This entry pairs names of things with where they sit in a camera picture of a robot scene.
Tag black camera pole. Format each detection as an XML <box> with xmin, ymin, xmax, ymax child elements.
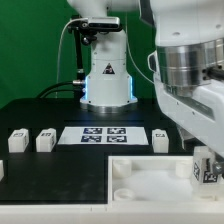
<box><xmin>73</xmin><ymin>29</ymin><xmax>84</xmax><ymax>99</ymax></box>

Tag black base cables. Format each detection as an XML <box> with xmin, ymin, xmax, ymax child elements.
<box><xmin>35</xmin><ymin>79</ymin><xmax>87</xmax><ymax>100</ymax></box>

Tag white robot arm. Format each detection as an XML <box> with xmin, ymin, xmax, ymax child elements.
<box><xmin>67</xmin><ymin>0</ymin><xmax>224</xmax><ymax>174</ymax></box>

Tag white obstacle front rail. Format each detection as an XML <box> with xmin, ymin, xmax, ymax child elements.
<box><xmin>0</xmin><ymin>201</ymin><xmax>224</xmax><ymax>224</ymax></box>

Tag white square table top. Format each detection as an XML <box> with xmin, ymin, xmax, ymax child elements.
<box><xmin>108</xmin><ymin>156</ymin><xmax>224</xmax><ymax>202</ymax></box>

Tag white sheet with tags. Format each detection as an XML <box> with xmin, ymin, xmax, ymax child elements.
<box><xmin>59</xmin><ymin>127</ymin><xmax>148</xmax><ymax>145</ymax></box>

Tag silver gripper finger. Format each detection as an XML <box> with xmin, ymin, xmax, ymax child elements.
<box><xmin>212</xmin><ymin>161</ymin><xmax>224</xmax><ymax>174</ymax></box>

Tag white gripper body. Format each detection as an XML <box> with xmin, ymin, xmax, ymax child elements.
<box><xmin>154</xmin><ymin>78</ymin><xmax>224</xmax><ymax>157</ymax></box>

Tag white obstacle left piece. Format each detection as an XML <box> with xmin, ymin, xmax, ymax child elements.
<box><xmin>0</xmin><ymin>160</ymin><xmax>4</xmax><ymax>182</ymax></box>

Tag black camera on pole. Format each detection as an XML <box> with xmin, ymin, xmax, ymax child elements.
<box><xmin>69</xmin><ymin>17</ymin><xmax>122</xmax><ymax>32</ymax></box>

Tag grey camera cable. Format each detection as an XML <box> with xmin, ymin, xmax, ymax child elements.
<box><xmin>55</xmin><ymin>18</ymin><xmax>84</xmax><ymax>100</ymax></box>

